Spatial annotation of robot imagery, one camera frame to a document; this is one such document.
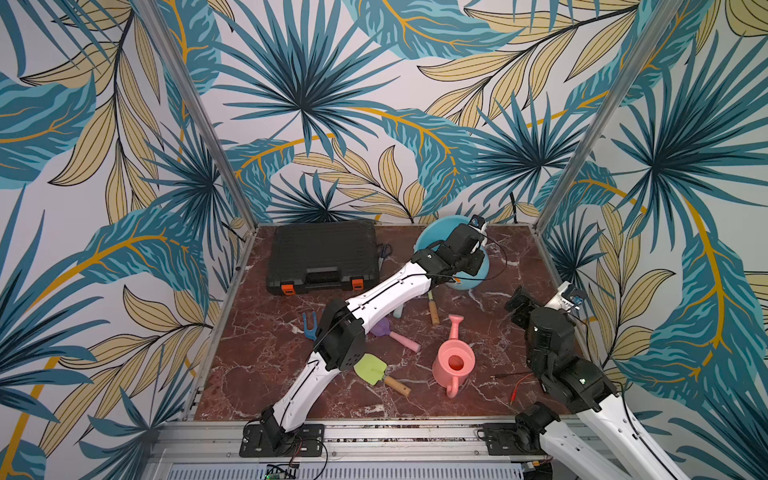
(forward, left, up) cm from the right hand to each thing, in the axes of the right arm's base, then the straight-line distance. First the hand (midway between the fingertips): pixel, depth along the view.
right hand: (534, 296), depth 71 cm
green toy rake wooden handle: (+10, +20, -23) cm, 32 cm away
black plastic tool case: (+32, +58, -21) cm, 69 cm away
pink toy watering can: (-9, +18, -15) cm, 25 cm away
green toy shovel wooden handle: (-8, +39, -24) cm, 47 cm away
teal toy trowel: (+9, +31, -21) cm, 39 cm away
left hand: (+16, +10, -3) cm, 19 cm away
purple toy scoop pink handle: (+5, +36, -25) cm, 44 cm away
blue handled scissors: (+35, +35, -23) cm, 55 cm away
